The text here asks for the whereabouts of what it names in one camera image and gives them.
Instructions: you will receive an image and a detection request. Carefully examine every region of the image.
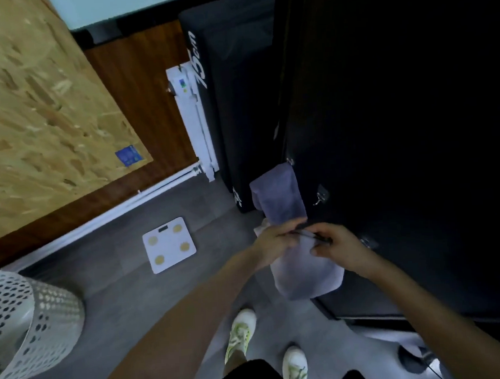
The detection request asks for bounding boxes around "person's right hand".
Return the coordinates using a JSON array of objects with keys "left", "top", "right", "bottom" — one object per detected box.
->
[{"left": 305, "top": 219, "right": 384, "bottom": 282}]

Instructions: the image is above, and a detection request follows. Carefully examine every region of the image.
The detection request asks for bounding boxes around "person's left hand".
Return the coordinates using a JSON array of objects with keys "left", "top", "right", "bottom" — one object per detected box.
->
[{"left": 249, "top": 217, "right": 311, "bottom": 273}]

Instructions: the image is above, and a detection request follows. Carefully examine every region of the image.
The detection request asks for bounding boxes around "thin black bar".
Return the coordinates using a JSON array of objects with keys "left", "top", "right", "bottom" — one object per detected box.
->
[{"left": 290, "top": 227, "right": 334, "bottom": 248}]

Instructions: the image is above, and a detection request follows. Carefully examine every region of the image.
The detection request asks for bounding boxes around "grey towel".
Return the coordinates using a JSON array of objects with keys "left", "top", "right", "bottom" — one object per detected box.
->
[{"left": 248, "top": 160, "right": 347, "bottom": 303}]

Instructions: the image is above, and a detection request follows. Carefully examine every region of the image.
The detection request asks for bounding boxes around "person's right forearm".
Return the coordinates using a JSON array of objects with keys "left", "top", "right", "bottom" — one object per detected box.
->
[{"left": 362, "top": 244, "right": 500, "bottom": 379}]

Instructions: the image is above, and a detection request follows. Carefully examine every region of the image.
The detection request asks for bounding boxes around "person's left forearm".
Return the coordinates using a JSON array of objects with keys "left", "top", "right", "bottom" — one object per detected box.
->
[{"left": 83, "top": 246, "right": 276, "bottom": 379}]

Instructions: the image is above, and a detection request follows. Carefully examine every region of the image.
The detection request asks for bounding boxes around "white and green sneaker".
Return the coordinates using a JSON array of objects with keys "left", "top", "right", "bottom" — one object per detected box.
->
[
  {"left": 280, "top": 345, "right": 310, "bottom": 379},
  {"left": 221, "top": 307, "right": 261, "bottom": 365}
]

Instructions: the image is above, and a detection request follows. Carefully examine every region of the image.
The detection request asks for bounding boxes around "white bathroom scale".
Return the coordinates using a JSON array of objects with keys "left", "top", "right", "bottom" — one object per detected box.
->
[{"left": 141, "top": 216, "right": 198, "bottom": 275}]

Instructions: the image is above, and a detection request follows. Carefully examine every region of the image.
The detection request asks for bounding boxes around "black cabinet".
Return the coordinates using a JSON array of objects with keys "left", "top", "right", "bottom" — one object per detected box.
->
[{"left": 269, "top": 0, "right": 500, "bottom": 335}]

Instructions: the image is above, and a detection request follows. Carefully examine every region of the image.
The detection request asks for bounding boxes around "person's left leg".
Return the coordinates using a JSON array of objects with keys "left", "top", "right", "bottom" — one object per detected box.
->
[{"left": 221, "top": 349, "right": 249, "bottom": 379}]

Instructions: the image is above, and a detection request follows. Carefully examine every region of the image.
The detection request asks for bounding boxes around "white radiator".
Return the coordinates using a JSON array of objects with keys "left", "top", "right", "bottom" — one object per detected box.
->
[{"left": 165, "top": 60, "right": 221, "bottom": 185}]

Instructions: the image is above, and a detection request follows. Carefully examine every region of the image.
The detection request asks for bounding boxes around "black padded box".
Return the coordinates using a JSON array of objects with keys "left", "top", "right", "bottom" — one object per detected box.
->
[{"left": 178, "top": 0, "right": 291, "bottom": 217}]

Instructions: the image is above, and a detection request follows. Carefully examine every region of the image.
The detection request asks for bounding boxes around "blue sticker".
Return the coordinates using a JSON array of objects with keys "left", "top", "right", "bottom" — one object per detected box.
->
[{"left": 114, "top": 144, "right": 145, "bottom": 168}]

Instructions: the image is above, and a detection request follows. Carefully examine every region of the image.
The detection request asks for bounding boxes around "white baseboard pipe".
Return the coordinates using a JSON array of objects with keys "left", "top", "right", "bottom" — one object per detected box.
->
[{"left": 0, "top": 161, "right": 209, "bottom": 273}]

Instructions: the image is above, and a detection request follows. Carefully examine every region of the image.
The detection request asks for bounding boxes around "white perforated laundry basket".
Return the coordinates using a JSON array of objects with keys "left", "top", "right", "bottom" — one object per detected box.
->
[{"left": 0, "top": 263, "right": 90, "bottom": 379}]

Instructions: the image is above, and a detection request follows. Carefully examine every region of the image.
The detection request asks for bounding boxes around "chipboard panel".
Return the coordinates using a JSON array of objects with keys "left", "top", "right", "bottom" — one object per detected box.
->
[{"left": 0, "top": 0, "right": 159, "bottom": 246}]

